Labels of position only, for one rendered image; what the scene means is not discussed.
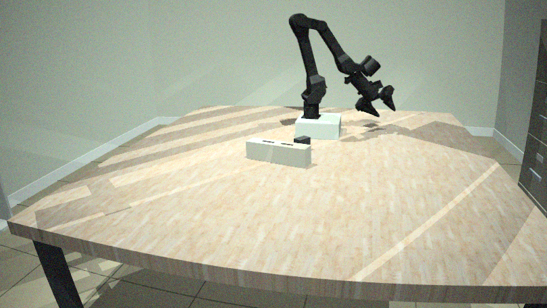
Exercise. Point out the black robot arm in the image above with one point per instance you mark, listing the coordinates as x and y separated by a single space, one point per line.
316 87

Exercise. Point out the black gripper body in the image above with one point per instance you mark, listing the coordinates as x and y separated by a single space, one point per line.
369 94

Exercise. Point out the black two-prong charger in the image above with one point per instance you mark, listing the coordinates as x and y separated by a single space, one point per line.
303 140

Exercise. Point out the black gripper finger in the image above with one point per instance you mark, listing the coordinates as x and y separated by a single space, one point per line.
370 109
389 103

